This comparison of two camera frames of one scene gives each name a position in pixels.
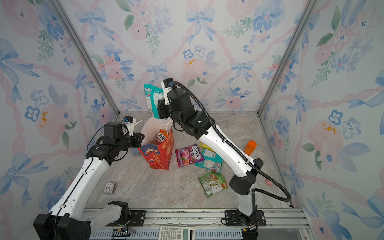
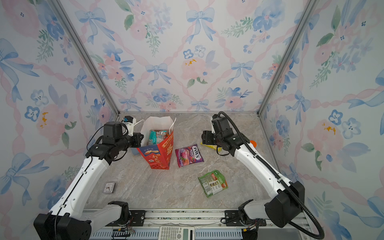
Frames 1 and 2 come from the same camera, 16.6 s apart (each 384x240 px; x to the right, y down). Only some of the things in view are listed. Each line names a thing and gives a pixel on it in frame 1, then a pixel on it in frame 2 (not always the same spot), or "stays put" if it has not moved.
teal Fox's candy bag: [153, 95] to [152, 139]
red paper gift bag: [158, 156] stays put
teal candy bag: [212, 161] to [160, 135]
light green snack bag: [212, 183] stays put
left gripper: [138, 137] stays put
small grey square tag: [109, 187] stays put
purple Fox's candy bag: [189, 155] stays put
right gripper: [163, 108] to [206, 137]
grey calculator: [176, 233] stays put
